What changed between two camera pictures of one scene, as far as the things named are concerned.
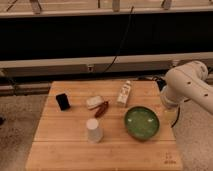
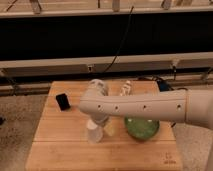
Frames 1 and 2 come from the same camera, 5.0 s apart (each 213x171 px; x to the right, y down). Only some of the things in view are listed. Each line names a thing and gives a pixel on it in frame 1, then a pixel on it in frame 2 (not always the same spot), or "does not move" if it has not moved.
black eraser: (63, 101) does not move
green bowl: (141, 123) does not move
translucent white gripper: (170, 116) to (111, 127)
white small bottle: (124, 93) does not move
